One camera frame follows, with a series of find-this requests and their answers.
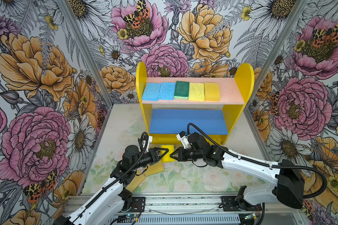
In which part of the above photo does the left aluminium frame post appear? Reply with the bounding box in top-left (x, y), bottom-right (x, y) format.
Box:
top-left (58, 1), bottom-right (113, 109)

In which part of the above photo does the tan yellow sponge middle left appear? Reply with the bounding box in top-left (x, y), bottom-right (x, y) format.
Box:
top-left (145, 161), bottom-right (164, 177)

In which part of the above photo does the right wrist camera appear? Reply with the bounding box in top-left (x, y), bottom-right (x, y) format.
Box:
top-left (176, 131), bottom-right (191, 149)

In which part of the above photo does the tan yellow sponge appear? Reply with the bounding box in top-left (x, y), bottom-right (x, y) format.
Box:
top-left (145, 161), bottom-right (164, 177)
top-left (126, 174), bottom-right (146, 193)

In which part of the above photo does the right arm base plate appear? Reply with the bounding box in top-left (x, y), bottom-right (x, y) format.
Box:
top-left (218, 196), bottom-right (262, 212)

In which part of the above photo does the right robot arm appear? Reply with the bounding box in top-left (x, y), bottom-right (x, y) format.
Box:
top-left (170, 131), bottom-right (305, 211)

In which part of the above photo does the tan yellow sponge lower left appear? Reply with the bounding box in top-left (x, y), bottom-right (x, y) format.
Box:
top-left (126, 174), bottom-right (146, 193)

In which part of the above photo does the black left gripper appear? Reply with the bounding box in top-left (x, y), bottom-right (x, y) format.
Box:
top-left (132, 146), bottom-right (169, 169)

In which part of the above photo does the aluminium frame post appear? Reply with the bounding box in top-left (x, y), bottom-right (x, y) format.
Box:
top-left (58, 1), bottom-right (113, 109)
top-left (248, 0), bottom-right (309, 103)

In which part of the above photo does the right aluminium frame post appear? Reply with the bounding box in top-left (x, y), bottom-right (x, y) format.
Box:
top-left (248, 0), bottom-right (309, 103)

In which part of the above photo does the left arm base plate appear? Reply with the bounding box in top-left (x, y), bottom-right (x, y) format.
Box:
top-left (122, 196), bottom-right (146, 213)

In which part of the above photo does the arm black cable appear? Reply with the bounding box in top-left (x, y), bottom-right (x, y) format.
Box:
top-left (186, 123), bottom-right (328, 199)
top-left (67, 131), bottom-right (149, 225)

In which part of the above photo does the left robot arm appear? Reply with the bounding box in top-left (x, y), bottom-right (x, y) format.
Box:
top-left (54, 145), bottom-right (169, 225)

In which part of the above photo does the yellow shelf with coloured boards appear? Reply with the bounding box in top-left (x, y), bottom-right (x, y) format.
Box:
top-left (136, 62), bottom-right (254, 145)

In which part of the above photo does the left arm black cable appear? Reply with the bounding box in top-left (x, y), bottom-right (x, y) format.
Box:
top-left (67, 131), bottom-right (149, 225)

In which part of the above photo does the green scouring sponge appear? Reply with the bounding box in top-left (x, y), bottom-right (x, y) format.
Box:
top-left (174, 81), bottom-right (190, 99)

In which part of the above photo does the speckled yellow sponge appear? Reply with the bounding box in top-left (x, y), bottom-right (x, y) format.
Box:
top-left (188, 83), bottom-right (205, 102)

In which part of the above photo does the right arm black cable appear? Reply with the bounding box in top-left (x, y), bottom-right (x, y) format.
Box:
top-left (186, 123), bottom-right (328, 199)

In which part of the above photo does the light blue sponge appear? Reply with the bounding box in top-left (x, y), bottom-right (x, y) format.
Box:
top-left (142, 82), bottom-right (161, 101)

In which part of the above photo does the bright yellow square sponge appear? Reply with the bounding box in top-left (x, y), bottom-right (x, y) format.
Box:
top-left (160, 145), bottom-right (175, 163)

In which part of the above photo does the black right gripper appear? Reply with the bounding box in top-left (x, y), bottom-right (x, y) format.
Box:
top-left (169, 146), bottom-right (205, 162)

